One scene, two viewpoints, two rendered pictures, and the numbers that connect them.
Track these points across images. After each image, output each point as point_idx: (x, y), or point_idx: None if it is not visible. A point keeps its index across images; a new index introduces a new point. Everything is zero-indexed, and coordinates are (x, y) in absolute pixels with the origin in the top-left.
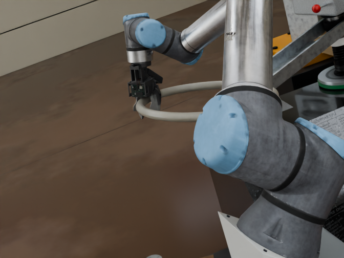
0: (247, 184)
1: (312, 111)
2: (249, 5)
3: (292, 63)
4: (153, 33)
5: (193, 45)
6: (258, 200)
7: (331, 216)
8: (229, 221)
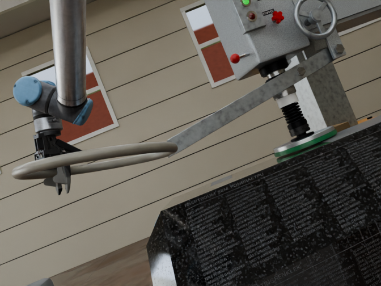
0: (151, 264)
1: (241, 176)
2: None
3: (207, 119)
4: (26, 88)
5: (60, 95)
6: None
7: None
8: None
